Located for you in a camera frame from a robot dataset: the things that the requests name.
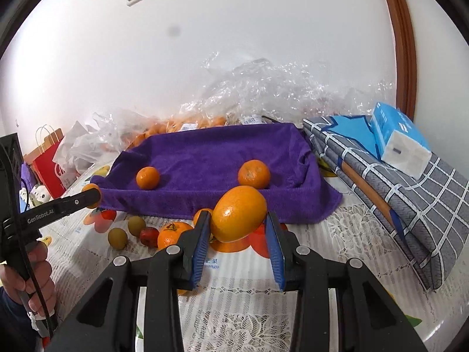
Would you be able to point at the purple towel covered tray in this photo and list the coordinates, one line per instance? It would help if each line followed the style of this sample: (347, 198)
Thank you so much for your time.
(220, 154)

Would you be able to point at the tangerine with green stem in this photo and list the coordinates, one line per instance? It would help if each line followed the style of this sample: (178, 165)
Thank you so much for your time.
(254, 173)
(171, 235)

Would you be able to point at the large orange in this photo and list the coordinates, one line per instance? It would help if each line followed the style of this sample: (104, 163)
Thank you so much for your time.
(238, 213)

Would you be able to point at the clear plastic bag of tangerines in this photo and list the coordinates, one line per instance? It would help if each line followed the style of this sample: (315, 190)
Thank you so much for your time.
(205, 117)

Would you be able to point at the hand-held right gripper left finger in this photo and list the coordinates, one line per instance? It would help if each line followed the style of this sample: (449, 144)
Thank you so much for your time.
(201, 253)

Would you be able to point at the person's left hand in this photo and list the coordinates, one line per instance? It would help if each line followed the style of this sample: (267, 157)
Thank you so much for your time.
(34, 282)

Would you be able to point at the small red fruit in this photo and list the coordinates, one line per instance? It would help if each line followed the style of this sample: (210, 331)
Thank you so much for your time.
(149, 236)

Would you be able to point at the yellow pear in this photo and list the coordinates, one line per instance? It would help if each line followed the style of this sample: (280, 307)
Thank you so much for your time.
(102, 171)

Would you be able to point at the red paper bag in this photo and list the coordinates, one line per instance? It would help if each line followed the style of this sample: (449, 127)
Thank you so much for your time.
(47, 168)

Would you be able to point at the white plastic bag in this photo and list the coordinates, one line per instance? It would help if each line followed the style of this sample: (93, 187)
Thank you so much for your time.
(82, 146)

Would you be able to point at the blue white tissue pack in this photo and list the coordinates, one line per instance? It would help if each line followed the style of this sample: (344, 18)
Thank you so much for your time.
(401, 141)

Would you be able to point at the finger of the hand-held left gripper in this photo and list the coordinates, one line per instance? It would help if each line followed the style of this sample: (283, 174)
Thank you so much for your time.
(55, 211)

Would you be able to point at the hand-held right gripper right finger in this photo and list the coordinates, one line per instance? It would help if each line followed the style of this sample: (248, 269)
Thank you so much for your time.
(275, 253)

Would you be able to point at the small tangerine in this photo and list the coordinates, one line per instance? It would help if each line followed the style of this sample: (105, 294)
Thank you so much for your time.
(202, 214)
(147, 178)
(91, 198)

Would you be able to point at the small yellow-green fruit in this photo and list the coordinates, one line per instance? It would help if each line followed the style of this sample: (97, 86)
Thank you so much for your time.
(136, 225)
(117, 238)

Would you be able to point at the brown wooden door frame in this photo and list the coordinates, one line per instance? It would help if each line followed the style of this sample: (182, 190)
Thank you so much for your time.
(403, 44)

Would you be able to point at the folded grey checked blanket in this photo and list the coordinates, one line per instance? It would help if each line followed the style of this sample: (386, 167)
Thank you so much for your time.
(388, 194)

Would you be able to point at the small white toy figure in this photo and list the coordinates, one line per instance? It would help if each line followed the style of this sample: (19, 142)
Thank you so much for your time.
(39, 194)

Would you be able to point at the person's left forearm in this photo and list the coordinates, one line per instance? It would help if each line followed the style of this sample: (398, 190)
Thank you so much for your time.
(13, 322)

